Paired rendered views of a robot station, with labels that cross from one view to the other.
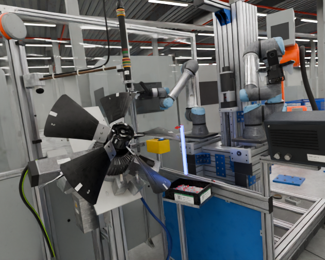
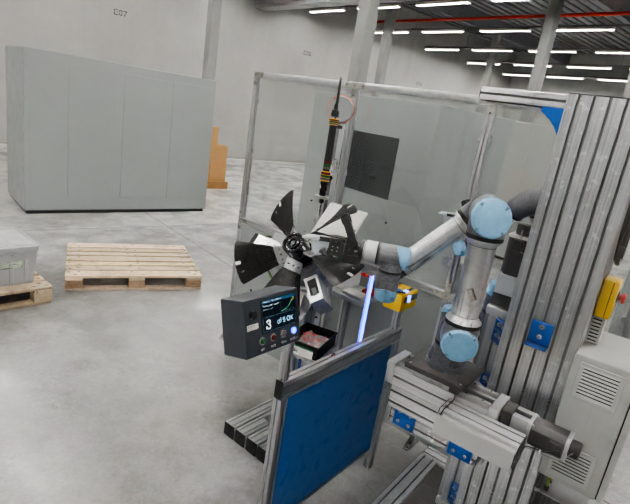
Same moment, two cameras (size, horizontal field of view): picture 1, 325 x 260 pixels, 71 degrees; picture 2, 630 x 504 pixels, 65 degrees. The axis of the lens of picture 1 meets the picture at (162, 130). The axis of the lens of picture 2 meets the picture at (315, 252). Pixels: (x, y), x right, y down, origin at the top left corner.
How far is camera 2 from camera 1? 2.25 m
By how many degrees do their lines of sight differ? 74
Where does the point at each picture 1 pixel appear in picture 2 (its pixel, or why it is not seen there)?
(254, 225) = (289, 411)
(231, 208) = (311, 390)
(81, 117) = (287, 215)
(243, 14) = (574, 123)
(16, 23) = (341, 106)
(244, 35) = (560, 172)
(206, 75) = not seen: outside the picture
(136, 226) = not seen: hidden behind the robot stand
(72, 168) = (241, 248)
